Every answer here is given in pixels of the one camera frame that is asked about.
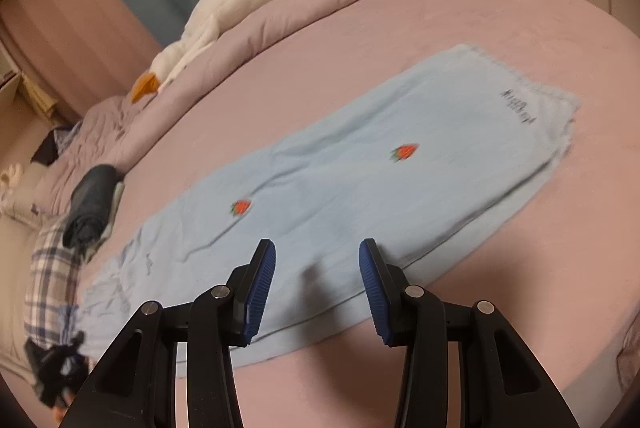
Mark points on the white shelf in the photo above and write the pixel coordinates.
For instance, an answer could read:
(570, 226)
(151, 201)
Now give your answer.
(10, 90)

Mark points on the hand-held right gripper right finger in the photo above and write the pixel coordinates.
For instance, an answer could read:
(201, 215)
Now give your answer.
(371, 288)

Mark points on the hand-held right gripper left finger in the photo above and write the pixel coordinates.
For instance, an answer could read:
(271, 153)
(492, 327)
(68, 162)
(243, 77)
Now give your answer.
(260, 288)

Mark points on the blue checked shirt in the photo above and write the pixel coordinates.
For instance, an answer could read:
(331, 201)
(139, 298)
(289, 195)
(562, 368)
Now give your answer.
(67, 135)

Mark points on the pink curtain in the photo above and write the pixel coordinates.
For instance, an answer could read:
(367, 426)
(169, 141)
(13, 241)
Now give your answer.
(65, 18)

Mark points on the dark clothing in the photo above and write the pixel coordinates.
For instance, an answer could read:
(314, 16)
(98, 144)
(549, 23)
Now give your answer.
(46, 150)

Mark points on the pink duvet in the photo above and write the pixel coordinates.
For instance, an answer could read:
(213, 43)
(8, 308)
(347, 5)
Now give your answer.
(310, 8)

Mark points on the beige pillow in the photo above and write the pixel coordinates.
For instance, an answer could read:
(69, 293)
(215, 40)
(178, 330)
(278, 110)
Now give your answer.
(25, 203)

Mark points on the folded dark blue jeans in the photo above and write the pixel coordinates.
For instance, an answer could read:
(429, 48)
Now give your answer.
(92, 203)

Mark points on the blue plaid pillow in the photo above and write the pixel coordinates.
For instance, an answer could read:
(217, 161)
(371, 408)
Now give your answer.
(50, 278)

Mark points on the small white plush toy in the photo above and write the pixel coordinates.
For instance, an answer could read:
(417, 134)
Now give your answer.
(10, 178)

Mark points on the yellowish hanging cloth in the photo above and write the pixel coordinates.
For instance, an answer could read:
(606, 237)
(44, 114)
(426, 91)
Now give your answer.
(40, 100)

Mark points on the light blue pants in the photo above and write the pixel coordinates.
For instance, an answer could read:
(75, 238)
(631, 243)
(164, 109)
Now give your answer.
(350, 178)

